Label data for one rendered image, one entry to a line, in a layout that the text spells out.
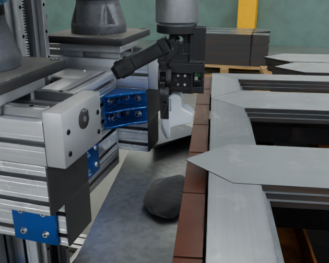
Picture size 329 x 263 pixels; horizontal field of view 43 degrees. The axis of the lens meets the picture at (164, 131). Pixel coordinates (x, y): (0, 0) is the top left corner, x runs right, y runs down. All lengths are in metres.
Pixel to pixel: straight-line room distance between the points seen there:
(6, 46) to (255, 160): 0.49
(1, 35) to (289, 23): 7.35
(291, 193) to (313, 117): 0.46
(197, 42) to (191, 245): 0.34
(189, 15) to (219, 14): 7.29
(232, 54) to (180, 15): 4.56
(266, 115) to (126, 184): 0.41
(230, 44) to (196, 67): 4.52
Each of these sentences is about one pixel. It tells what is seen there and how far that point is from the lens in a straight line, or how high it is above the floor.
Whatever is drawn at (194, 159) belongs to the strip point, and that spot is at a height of 0.85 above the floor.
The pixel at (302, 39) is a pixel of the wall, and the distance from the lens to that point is 7.95.
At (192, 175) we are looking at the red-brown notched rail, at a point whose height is 0.83.
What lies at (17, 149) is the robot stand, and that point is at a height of 0.93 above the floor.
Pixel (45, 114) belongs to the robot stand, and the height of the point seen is 0.99.
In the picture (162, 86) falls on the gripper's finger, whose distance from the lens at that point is 0.73.
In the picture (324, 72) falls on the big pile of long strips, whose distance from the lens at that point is 1.65.
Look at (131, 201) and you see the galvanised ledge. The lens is 1.01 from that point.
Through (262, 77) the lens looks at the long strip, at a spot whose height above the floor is 0.85.
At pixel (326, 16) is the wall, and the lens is 7.92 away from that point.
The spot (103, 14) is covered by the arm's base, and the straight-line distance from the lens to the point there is 1.13.
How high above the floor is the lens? 1.18
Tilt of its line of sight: 20 degrees down
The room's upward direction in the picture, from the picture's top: straight up
